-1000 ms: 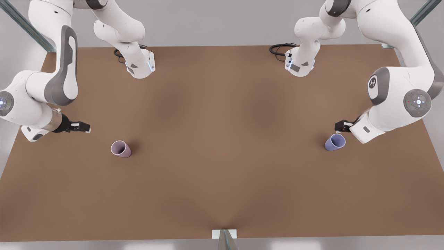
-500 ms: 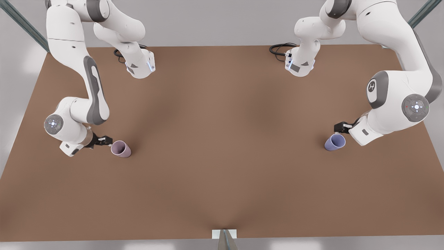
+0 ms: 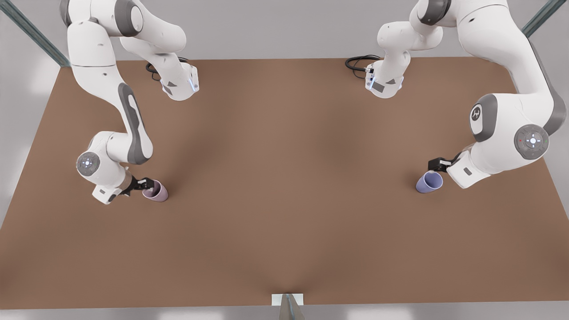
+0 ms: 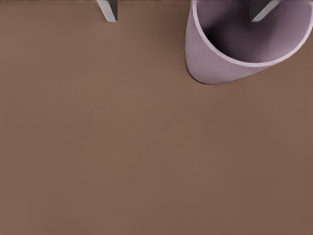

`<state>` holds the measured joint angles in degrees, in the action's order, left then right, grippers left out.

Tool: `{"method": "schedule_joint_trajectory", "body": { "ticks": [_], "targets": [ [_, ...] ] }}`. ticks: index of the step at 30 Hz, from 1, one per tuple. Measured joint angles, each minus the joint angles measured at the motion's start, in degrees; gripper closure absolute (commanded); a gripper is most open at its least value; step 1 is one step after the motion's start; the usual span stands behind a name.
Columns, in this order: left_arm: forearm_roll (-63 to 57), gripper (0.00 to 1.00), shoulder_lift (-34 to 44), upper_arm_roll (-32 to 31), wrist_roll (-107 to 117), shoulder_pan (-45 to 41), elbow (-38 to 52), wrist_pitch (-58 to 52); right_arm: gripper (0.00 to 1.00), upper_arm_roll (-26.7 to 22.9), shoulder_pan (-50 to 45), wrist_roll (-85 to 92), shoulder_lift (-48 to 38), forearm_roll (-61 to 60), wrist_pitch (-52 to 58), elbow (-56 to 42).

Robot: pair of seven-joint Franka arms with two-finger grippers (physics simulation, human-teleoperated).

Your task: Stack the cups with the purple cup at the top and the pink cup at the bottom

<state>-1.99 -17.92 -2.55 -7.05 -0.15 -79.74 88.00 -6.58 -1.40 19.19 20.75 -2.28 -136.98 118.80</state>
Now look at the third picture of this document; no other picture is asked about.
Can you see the silver frame post with foot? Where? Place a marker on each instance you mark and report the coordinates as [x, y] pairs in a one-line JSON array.
[[289, 306]]

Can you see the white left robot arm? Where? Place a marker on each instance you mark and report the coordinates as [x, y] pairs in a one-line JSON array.
[[502, 53]]

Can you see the pink cup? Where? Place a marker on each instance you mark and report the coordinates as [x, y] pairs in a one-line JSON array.
[[158, 192]]

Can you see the purple cup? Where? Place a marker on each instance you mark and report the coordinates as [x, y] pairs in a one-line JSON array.
[[428, 182]]

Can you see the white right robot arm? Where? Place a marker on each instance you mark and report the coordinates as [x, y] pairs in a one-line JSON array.
[[95, 53]]

